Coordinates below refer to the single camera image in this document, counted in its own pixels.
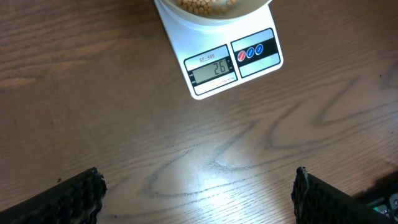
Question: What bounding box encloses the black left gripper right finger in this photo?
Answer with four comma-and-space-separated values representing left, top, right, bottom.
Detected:
291, 167, 395, 224

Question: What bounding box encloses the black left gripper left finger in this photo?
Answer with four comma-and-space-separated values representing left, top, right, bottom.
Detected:
1, 167, 107, 224

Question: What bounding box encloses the white digital kitchen scale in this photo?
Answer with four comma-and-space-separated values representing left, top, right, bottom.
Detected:
154, 0, 284, 100

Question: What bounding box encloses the white ceramic bowl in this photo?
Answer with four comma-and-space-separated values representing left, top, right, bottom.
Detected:
160, 0, 272, 26

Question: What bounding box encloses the pile of beans in bowl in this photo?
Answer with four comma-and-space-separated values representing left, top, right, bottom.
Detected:
173, 0, 237, 16

